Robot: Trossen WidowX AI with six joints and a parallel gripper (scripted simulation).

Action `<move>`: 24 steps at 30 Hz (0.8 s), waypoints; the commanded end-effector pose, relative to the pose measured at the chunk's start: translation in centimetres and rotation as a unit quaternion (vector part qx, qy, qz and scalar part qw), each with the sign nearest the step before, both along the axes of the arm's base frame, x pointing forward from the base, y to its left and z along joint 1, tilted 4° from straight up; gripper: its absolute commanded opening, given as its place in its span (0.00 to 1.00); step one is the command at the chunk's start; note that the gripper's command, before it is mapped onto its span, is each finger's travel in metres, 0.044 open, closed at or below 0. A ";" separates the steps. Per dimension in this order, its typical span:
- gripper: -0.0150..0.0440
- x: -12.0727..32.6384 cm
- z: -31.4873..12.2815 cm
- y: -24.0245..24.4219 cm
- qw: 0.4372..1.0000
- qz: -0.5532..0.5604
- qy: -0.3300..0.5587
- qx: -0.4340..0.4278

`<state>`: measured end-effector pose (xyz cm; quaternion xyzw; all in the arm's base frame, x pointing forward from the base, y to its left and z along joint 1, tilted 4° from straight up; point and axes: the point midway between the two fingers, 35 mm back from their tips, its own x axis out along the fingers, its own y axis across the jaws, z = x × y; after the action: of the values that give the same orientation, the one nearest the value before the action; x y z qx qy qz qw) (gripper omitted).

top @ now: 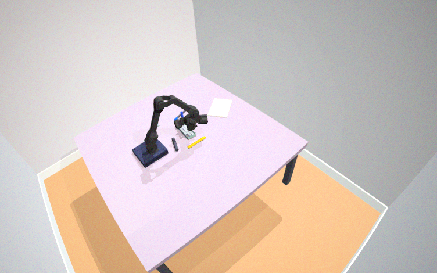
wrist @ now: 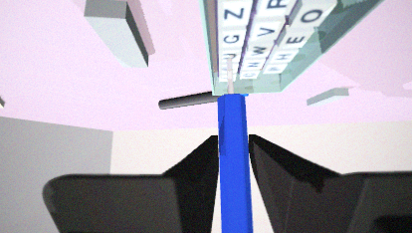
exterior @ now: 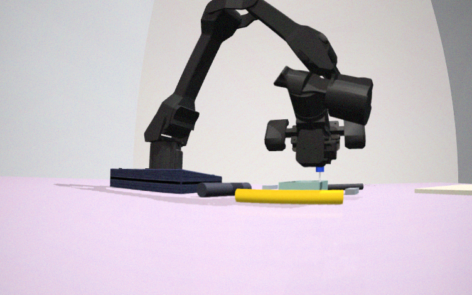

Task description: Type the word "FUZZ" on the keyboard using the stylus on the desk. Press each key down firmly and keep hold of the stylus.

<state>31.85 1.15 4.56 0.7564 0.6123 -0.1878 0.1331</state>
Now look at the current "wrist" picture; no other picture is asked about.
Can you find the blue stylus with white tip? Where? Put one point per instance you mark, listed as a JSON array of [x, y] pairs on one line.
[[235, 180]]

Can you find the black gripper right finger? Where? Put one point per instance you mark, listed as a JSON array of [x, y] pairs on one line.
[[304, 197]]

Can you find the keyboard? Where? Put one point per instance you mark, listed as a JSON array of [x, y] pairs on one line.
[[271, 43]]

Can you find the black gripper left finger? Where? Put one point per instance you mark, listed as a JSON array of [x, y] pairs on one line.
[[179, 200]]

